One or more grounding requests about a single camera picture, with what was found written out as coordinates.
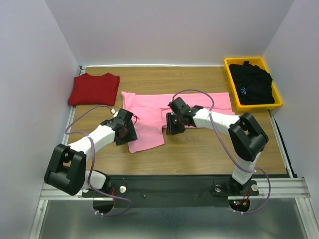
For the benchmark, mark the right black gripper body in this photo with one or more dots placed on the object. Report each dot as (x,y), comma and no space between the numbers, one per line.
(180,116)

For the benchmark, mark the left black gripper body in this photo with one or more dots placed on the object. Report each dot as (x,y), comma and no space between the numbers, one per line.
(119,141)

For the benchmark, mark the pink t shirt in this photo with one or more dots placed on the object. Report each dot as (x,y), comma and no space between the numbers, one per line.
(151,113)

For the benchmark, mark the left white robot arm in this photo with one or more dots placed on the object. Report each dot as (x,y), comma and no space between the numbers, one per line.
(67,167)

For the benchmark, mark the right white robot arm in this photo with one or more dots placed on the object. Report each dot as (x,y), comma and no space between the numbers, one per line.
(242,138)

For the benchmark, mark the black t shirts pile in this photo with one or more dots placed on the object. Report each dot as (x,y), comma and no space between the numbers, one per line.
(253,84)

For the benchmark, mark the folded red t shirt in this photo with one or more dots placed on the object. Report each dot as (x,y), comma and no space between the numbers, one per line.
(94,90)

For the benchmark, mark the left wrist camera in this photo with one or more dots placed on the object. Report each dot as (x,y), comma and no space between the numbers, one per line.
(122,117)

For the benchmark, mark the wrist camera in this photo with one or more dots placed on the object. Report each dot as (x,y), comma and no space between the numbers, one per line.
(122,117)
(179,107)

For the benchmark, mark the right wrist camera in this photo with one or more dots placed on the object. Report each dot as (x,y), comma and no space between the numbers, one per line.
(179,107)

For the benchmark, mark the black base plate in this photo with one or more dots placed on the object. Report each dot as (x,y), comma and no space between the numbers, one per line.
(174,191)

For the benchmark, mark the aluminium frame rail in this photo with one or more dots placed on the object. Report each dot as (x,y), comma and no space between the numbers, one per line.
(282,210)

